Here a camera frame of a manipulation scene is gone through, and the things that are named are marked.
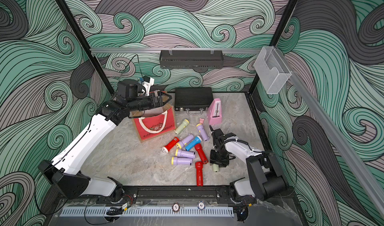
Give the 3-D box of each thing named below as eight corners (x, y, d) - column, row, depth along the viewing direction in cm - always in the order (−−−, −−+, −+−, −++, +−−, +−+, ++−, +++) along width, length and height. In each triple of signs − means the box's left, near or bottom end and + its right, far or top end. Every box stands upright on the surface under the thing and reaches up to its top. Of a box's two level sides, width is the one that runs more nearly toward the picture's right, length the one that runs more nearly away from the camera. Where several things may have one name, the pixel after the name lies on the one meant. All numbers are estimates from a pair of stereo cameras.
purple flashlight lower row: (171, 165, 84) (170, 163, 82) (171, 158, 87) (171, 156, 84) (192, 165, 84) (192, 163, 82) (192, 158, 87) (192, 156, 84)
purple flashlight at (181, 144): (179, 150, 91) (179, 148, 88) (176, 145, 93) (175, 143, 90) (194, 138, 96) (194, 136, 93) (190, 135, 98) (190, 132, 95)
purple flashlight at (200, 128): (204, 141, 94) (205, 140, 92) (196, 126, 101) (196, 124, 99) (209, 139, 95) (210, 137, 93) (200, 124, 102) (201, 122, 100)
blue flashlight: (187, 152, 89) (187, 150, 87) (183, 147, 91) (183, 145, 89) (202, 141, 93) (202, 139, 91) (198, 136, 95) (198, 135, 93)
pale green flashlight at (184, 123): (172, 132, 98) (172, 129, 96) (186, 120, 105) (186, 118, 102) (176, 135, 97) (176, 132, 95) (189, 123, 103) (189, 120, 101)
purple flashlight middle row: (174, 155, 87) (174, 153, 85) (176, 150, 90) (176, 148, 88) (195, 159, 86) (195, 157, 84) (196, 153, 88) (196, 151, 86)
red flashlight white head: (162, 151, 90) (161, 148, 87) (175, 138, 96) (175, 135, 93) (166, 154, 89) (165, 152, 86) (179, 141, 95) (179, 138, 91)
